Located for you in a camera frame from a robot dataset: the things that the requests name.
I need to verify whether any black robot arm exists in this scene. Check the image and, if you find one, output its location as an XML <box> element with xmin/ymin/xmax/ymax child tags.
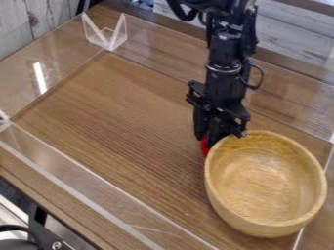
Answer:
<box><xmin>166</xmin><ymin>0</ymin><xmax>260</xmax><ymax>149</ymax></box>

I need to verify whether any oval wooden bowl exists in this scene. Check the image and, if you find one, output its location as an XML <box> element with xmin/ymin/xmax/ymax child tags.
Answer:
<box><xmin>204</xmin><ymin>130</ymin><xmax>327</xmax><ymax>238</ymax></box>

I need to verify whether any black table leg frame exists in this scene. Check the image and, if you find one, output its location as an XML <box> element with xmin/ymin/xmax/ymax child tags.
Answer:
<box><xmin>28</xmin><ymin>205</ymin><xmax>76</xmax><ymax>250</ymax></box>

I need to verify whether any red plush strawberry toy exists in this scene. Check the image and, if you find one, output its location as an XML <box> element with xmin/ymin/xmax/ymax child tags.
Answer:
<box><xmin>199</xmin><ymin>131</ymin><xmax>210</xmax><ymax>157</ymax></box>

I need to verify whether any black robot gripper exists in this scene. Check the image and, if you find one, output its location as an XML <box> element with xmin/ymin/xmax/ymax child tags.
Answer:
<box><xmin>186</xmin><ymin>63</ymin><xmax>251</xmax><ymax>148</ymax></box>

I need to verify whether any black cable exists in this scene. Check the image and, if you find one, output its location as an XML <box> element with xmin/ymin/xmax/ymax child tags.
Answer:
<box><xmin>0</xmin><ymin>222</ymin><xmax>36</xmax><ymax>243</ymax></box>

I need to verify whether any clear acrylic front wall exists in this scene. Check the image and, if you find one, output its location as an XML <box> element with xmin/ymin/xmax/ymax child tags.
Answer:
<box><xmin>0</xmin><ymin>111</ymin><xmax>211</xmax><ymax>250</ymax></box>

